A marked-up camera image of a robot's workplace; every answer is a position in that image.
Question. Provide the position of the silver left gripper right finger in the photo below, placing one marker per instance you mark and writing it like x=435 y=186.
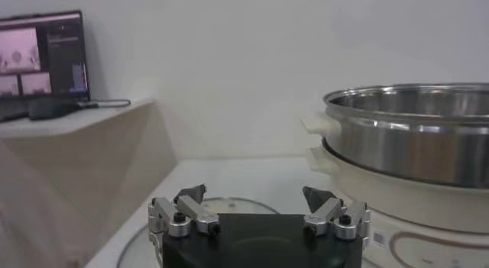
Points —
x=324 y=215

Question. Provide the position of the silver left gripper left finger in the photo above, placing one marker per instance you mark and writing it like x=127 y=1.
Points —
x=198 y=215

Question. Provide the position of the stainless steel steamer insert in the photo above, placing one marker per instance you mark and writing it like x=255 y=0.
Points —
x=412 y=151

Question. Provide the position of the white electric cooker base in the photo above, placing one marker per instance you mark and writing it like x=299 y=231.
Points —
x=401 y=212

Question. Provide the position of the white side table rounded corner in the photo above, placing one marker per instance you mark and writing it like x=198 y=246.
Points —
x=95 y=159

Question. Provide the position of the black computer mouse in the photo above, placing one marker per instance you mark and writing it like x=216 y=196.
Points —
x=51 y=108

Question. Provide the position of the black laptop with dark screen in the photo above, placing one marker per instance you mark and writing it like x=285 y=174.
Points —
x=42 y=55

